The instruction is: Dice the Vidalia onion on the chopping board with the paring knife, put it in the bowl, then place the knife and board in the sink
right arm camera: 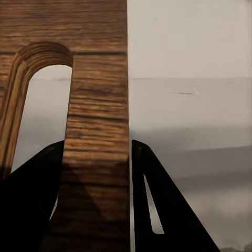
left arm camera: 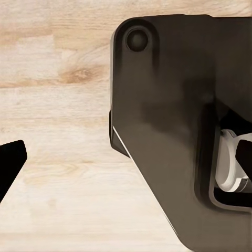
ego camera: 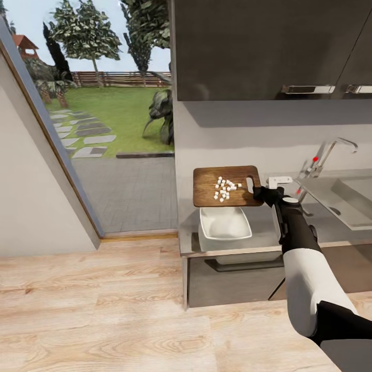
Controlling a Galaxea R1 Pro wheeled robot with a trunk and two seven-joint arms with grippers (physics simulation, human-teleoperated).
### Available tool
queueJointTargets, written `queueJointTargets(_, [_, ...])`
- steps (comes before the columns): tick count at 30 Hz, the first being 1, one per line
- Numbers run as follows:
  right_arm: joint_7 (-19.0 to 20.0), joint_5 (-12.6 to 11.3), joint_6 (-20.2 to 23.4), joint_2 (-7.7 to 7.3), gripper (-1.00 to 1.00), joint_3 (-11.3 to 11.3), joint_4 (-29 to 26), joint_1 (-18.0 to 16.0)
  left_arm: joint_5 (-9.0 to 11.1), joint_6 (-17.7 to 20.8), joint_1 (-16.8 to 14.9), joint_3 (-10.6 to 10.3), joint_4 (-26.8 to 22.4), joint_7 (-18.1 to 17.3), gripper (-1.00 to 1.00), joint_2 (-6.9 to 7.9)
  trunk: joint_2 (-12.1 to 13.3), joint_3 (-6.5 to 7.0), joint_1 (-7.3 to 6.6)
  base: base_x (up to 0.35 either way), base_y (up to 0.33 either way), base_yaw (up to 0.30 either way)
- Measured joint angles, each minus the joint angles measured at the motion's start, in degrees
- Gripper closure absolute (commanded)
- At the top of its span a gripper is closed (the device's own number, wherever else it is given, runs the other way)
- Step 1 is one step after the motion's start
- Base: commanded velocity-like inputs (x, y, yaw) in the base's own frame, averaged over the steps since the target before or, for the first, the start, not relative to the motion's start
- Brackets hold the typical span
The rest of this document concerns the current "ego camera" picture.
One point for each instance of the cabinet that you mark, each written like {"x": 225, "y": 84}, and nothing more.
{"x": 248, "y": 50}

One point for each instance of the cutting board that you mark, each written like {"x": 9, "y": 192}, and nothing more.
{"x": 207, "y": 182}

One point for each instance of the fixed window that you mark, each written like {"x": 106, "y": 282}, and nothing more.
{"x": 97, "y": 76}

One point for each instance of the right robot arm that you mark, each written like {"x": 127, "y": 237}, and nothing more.
{"x": 317, "y": 306}

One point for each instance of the bowl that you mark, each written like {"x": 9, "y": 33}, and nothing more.
{"x": 224, "y": 223}

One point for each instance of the drop in sink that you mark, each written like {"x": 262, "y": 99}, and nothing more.
{"x": 349, "y": 198}

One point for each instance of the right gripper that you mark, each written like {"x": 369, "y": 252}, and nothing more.
{"x": 261, "y": 193}

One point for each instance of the dishwasher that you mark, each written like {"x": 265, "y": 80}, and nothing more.
{"x": 233, "y": 278}

